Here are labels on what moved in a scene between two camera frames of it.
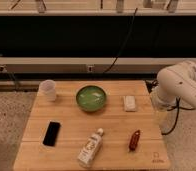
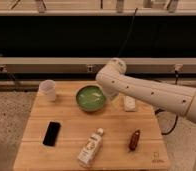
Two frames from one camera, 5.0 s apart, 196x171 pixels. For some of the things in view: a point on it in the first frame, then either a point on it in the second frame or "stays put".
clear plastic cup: x=47 y=91 stays put
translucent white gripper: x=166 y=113 to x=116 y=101
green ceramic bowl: x=91 y=98 stays put
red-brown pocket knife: x=134 y=140 stays put
